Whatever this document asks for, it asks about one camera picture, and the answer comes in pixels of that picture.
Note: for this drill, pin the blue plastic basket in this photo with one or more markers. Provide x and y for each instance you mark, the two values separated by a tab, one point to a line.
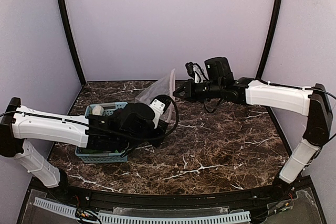
106	156

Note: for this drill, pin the black frame post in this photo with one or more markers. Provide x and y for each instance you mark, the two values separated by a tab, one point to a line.
70	41
269	38

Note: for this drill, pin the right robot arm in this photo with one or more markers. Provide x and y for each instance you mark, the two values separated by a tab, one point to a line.
217	81

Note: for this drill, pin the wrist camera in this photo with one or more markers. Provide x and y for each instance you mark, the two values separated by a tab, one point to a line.
158	107
195	72

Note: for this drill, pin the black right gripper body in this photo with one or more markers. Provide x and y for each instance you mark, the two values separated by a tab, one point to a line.
191	91

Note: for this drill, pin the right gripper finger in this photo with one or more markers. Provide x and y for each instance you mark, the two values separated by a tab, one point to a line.
182	87
181	95

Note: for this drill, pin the left black frame post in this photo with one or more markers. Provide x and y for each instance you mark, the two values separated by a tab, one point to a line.
70	41

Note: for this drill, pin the white radish toy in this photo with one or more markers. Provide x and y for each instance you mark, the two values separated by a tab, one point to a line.
97	110

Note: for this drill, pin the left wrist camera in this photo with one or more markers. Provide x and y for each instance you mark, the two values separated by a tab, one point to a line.
158	107

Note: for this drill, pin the white slotted cable duct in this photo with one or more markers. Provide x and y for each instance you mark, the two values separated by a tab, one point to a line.
91	217

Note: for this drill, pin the green leafy vegetable toy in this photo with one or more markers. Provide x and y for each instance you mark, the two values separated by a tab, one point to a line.
90	151

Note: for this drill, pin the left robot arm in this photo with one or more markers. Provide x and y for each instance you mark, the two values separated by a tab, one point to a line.
100	129

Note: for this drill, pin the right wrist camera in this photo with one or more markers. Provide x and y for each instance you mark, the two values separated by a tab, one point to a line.
195	72

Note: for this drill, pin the black front rail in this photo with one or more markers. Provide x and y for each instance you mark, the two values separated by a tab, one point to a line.
248	199

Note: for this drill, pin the right black frame post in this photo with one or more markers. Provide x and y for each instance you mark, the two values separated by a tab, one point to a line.
269	38

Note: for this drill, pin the clear zip top bag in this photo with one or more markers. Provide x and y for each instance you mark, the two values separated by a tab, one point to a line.
166	86

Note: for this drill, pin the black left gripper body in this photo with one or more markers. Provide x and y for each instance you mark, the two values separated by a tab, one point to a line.
159	133

